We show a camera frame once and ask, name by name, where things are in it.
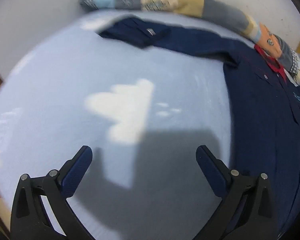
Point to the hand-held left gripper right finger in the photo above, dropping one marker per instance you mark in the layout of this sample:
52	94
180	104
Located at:
210	170

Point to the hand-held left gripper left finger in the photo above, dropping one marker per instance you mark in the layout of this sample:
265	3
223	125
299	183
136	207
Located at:
77	170

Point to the navy blue jacket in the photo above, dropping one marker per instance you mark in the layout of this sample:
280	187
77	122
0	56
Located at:
260	120

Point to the light blue cloud-print bed sheet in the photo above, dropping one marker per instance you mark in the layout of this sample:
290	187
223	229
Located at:
65	80

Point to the patchwork quilt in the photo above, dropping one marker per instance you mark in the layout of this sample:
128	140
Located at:
190	2

